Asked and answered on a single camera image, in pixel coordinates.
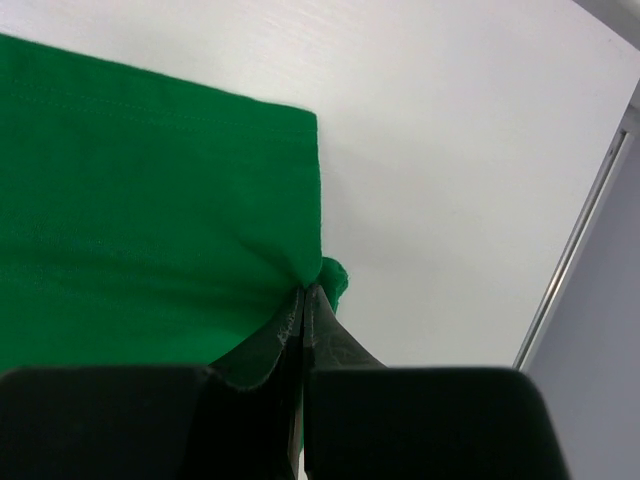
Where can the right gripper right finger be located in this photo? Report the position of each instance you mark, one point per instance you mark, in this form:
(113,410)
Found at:
(327,345)

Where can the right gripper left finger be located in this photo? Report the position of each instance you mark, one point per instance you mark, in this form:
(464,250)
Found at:
(262,378)

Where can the green t shirt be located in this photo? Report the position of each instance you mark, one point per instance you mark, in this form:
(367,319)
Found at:
(147,219)

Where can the aluminium table frame rail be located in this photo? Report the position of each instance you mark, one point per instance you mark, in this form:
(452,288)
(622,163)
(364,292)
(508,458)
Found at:
(614,159)

